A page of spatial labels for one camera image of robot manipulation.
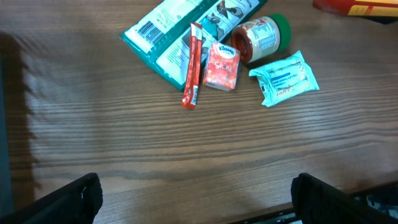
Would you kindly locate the white jar green lid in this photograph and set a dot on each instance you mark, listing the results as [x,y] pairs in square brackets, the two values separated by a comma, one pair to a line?
[261,37]

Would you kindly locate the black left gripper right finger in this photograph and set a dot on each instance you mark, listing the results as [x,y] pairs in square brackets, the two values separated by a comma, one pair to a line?
[315,201]

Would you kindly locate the red stick sachet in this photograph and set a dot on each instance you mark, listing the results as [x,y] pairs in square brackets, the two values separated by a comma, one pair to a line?
[190,94]

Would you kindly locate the yellow bottle green cap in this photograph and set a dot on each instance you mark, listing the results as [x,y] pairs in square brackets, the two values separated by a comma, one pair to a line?
[384,8]

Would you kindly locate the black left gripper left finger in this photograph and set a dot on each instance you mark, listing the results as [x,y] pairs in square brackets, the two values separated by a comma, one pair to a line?
[76,202]

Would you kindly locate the teal wet wipes pack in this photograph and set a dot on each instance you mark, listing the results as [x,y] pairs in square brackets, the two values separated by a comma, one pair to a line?
[283,79]

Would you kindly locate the grey plastic mesh basket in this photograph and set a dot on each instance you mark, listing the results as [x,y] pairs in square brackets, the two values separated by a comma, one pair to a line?
[7,203]

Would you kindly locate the green 3M glove package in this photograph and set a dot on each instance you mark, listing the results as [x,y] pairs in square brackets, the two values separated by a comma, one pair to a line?
[161,39]

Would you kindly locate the orange Kleenex tissue pack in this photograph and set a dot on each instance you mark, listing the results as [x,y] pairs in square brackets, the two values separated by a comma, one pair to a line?
[222,67]

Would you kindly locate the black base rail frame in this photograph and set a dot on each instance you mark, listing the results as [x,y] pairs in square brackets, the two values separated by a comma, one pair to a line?
[270,217]

